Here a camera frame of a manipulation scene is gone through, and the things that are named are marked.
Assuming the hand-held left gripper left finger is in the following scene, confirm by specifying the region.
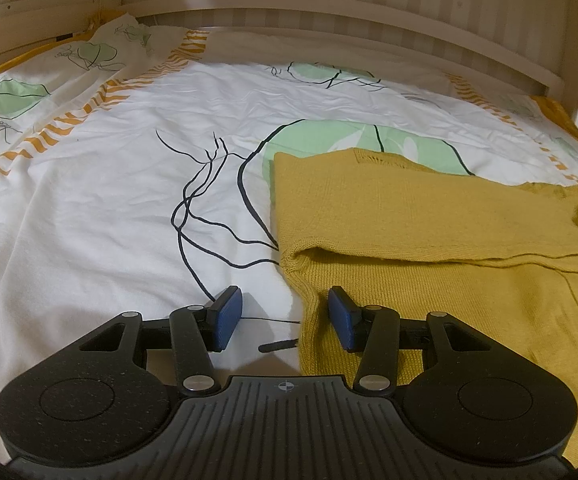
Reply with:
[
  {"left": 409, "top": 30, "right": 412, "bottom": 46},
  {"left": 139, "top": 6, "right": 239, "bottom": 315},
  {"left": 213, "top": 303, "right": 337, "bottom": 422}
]
[{"left": 78, "top": 285, "right": 244, "bottom": 395}]

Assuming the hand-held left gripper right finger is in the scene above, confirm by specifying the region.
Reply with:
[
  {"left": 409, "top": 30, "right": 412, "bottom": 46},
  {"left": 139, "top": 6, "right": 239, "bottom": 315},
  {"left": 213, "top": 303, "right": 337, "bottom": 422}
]
[{"left": 329, "top": 286, "right": 492, "bottom": 395}]

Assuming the mustard yellow knit sweater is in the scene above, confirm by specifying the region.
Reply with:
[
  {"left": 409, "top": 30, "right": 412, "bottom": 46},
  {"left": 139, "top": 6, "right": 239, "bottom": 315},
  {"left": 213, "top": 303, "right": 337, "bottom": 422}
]
[{"left": 271, "top": 147, "right": 578, "bottom": 468}]

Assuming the white leaf-print bed cover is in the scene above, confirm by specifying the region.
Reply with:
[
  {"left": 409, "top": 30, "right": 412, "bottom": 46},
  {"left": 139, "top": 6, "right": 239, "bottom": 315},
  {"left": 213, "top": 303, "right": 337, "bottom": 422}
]
[{"left": 0, "top": 12, "right": 578, "bottom": 466}]

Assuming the light wooden bed frame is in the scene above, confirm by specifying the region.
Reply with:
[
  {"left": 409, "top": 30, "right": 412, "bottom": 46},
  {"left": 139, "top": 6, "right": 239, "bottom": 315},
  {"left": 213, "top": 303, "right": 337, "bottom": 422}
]
[{"left": 0, "top": 0, "right": 578, "bottom": 161}]

